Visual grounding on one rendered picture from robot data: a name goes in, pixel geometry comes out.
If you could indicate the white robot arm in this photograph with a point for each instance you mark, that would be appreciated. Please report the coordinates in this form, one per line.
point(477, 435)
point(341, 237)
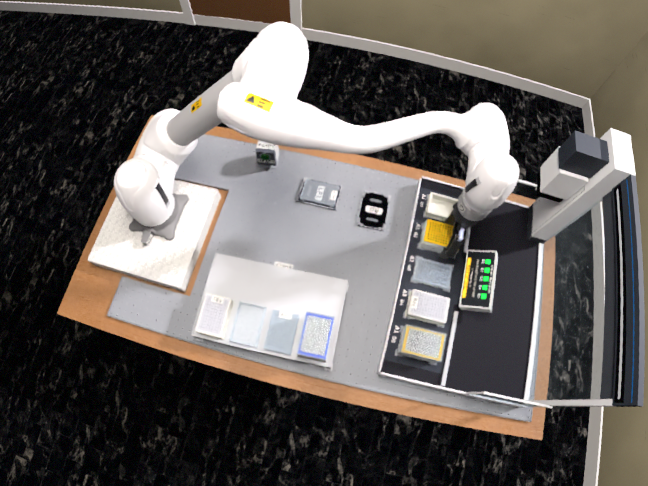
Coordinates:
point(262, 105)

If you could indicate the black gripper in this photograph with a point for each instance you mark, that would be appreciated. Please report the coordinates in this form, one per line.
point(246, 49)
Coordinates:
point(461, 224)

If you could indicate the black flat nest plate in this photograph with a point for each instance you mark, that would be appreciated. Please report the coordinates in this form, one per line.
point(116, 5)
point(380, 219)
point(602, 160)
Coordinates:
point(373, 210)

